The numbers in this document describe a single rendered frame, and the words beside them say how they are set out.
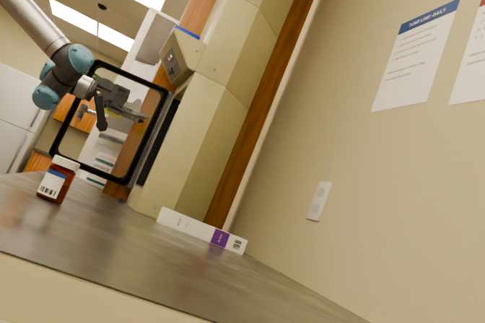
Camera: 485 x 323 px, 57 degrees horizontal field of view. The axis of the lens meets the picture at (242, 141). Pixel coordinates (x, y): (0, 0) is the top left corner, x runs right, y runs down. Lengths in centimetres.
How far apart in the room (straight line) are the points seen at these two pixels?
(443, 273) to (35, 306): 68
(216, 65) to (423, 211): 81
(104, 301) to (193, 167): 109
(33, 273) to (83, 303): 4
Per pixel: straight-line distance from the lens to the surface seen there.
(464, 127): 96
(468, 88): 100
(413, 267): 91
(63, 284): 33
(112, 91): 150
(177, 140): 139
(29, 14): 141
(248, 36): 152
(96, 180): 205
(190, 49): 144
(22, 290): 33
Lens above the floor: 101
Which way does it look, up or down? 10 degrees up
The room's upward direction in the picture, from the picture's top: 22 degrees clockwise
